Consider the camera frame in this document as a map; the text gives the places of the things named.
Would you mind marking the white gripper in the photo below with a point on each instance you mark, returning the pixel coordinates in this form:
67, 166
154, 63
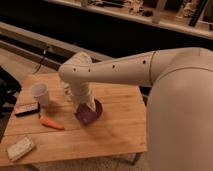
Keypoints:
81, 93

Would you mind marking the dark purple ceramic bowl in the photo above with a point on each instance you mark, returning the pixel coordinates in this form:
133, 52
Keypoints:
88, 116

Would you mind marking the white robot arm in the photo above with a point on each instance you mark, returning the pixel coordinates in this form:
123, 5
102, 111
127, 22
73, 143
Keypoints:
180, 104

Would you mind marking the translucent plastic cup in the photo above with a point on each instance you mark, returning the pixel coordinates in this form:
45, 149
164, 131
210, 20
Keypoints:
40, 93

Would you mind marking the orange carrot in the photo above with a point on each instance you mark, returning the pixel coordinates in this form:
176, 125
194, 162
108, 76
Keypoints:
44, 120

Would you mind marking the beige sponge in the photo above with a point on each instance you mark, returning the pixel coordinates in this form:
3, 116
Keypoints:
20, 148

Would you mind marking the wooden shelf with clutter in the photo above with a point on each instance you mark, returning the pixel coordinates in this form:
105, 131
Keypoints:
166, 14

